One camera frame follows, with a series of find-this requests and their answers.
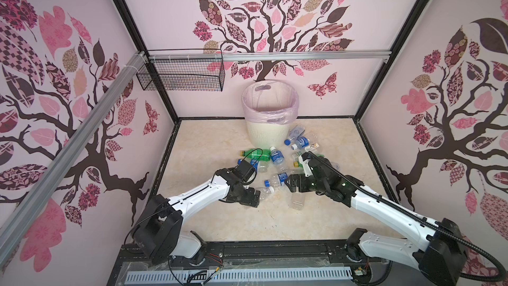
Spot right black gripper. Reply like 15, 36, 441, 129
282, 172, 328, 194

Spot clear bottle green cap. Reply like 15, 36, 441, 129
290, 193, 306, 211

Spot clear bottle blue cap label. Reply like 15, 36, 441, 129
246, 159, 269, 173

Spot clear crushed bottle white cap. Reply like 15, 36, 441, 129
259, 187, 275, 201

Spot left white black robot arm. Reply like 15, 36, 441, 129
131, 166, 261, 265

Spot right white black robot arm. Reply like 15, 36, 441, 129
284, 153, 467, 285

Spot Pocari bottle near bin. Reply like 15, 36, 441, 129
291, 135, 318, 150

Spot white ribbed waste bin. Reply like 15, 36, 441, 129
246, 121, 290, 149

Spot pink plastic bin liner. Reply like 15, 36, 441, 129
241, 80, 300, 125

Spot clear bottle bird label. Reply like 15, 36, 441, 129
305, 143, 320, 153

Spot crushed clear bottle blue cap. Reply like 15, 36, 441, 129
284, 125, 306, 146

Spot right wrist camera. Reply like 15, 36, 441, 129
298, 153, 312, 177

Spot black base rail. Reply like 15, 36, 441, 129
118, 239, 433, 267

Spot white slotted cable duct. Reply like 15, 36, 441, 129
123, 267, 353, 285

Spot black wire mesh basket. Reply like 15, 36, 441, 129
136, 48, 226, 91

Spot aluminium horizontal back rail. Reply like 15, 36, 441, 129
149, 50, 392, 62

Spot aluminium left side rail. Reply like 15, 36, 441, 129
1, 51, 146, 265

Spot black corrugated cable conduit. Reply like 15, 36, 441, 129
305, 151, 508, 283

